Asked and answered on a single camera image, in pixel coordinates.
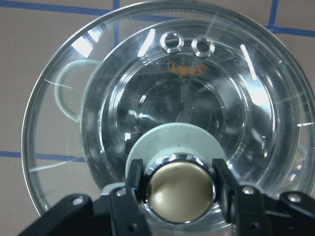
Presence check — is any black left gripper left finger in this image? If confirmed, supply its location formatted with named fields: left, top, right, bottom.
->
left=109, top=159, right=151, bottom=236

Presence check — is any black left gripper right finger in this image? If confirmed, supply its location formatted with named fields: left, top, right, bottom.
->
left=212, top=159, right=272, bottom=236

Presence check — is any clear pot lid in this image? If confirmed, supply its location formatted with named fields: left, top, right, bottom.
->
left=22, top=0, right=315, bottom=236

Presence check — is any grey-green toy pot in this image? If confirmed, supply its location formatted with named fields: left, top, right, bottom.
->
left=55, top=56, right=315, bottom=196

